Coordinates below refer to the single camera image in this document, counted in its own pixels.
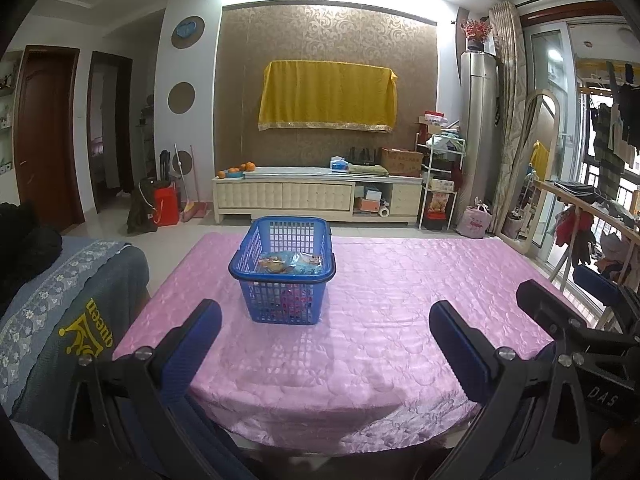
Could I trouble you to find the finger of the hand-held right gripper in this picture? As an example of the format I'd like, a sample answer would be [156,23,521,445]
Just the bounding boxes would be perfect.
[516,280,594,344]
[571,264,640,334]

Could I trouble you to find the silver standing air conditioner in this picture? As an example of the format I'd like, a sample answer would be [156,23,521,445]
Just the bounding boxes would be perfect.
[459,51,498,221]

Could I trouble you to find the white handled mop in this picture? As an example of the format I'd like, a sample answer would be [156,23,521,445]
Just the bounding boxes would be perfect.
[172,142,189,211]

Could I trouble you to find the brown wooden door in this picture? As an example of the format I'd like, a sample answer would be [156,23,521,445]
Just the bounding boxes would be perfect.
[14,46,85,235]

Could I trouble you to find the light blue cartoon snack packet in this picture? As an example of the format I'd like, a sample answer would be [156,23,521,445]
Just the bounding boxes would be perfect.
[257,255,296,275]
[292,252,325,276]

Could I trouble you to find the person's right hand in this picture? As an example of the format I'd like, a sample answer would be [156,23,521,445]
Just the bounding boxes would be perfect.
[602,425,640,461]

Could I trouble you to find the brown cardboard box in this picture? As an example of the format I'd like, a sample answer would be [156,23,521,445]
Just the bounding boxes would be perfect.
[380,147,424,177]

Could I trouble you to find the black router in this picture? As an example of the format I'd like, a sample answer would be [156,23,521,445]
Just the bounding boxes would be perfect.
[348,146,381,166]

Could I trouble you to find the arched standing mirror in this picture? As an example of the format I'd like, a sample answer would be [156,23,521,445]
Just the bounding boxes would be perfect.
[500,89,560,256]

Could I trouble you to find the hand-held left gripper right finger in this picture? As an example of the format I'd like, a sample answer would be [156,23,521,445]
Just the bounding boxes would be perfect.
[428,300,593,480]

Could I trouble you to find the pink quilted tablecloth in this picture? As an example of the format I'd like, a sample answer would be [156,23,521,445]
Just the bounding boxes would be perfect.
[112,232,588,456]

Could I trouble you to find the pink shopping bag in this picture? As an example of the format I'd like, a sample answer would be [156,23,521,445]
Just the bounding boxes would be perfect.
[456,197,493,239]

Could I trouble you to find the red garment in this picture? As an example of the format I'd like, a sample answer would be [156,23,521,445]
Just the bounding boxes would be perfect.
[555,207,596,266]

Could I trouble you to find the yellow cloth cover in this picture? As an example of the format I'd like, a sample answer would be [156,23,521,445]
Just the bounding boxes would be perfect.
[257,60,399,134]

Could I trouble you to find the vase with red flowers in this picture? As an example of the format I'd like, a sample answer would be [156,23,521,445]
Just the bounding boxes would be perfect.
[460,19,494,52]

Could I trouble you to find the blue plastic basket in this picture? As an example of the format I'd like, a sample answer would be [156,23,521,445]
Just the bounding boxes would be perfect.
[228,216,337,325]

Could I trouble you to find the red paper bag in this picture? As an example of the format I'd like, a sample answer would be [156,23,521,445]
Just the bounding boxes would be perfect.
[152,183,180,227]

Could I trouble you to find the glass sliding door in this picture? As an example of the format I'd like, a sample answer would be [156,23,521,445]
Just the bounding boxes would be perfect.
[524,22,576,266]

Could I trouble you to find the red and white boxes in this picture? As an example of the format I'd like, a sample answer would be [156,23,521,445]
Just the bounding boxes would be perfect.
[419,110,449,136]

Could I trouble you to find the black bag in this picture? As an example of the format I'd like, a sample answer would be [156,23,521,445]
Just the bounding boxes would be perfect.
[126,177,161,235]

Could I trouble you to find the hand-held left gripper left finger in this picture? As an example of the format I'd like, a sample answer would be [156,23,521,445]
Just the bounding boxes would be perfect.
[65,299,223,480]

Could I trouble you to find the black clothing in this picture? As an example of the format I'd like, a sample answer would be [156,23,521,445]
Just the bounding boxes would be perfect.
[0,202,63,311]

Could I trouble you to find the wooden drying rail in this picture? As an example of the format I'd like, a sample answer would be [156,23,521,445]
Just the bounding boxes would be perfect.
[537,180,640,261]

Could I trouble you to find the hanging clothes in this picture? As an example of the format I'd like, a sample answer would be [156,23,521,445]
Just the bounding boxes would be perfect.
[590,62,640,176]

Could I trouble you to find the patterned beige curtain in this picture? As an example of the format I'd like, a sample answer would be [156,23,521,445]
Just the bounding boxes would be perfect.
[487,2,530,233]

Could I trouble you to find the grey embroidered chair cover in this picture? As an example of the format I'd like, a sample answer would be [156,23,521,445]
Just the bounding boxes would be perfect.
[0,236,150,428]

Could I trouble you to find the white television cabinet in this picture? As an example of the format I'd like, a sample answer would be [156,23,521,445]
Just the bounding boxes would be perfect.
[211,165,425,226]

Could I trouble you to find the white metal shelf rack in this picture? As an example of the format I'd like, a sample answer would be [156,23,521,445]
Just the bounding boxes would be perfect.
[417,130,466,231]

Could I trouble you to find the pink broom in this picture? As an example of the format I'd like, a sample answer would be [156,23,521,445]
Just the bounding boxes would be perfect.
[180,144,207,223]

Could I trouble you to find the dark doorway frame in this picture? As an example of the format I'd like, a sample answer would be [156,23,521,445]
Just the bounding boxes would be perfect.
[87,51,134,213]

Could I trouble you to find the round wall niche blue plate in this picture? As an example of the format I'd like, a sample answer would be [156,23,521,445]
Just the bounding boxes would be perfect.
[171,16,206,50]

